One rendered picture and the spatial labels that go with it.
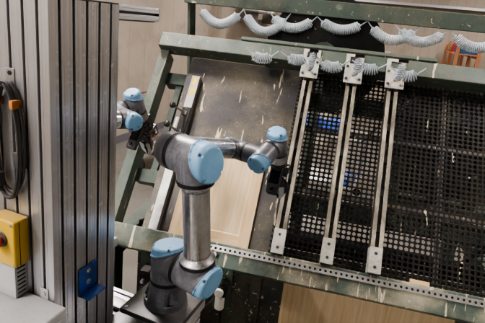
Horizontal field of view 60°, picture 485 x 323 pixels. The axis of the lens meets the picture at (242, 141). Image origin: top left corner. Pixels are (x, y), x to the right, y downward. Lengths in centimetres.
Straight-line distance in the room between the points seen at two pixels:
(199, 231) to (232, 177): 107
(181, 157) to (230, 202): 115
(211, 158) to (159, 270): 48
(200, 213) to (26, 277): 51
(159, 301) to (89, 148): 60
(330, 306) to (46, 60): 198
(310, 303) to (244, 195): 72
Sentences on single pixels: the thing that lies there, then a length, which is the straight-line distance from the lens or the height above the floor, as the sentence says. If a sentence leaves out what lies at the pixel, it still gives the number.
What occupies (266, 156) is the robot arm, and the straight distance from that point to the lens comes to 151.
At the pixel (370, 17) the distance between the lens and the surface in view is 292.
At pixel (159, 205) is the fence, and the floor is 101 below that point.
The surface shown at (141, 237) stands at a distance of 234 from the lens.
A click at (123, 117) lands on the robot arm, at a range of 172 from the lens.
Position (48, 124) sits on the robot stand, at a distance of 112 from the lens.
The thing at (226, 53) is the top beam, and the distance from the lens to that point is 260.
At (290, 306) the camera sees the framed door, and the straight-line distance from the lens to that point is 257.
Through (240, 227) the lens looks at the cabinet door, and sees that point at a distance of 226.
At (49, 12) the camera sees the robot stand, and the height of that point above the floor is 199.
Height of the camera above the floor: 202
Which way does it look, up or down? 16 degrees down
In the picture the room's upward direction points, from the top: 6 degrees clockwise
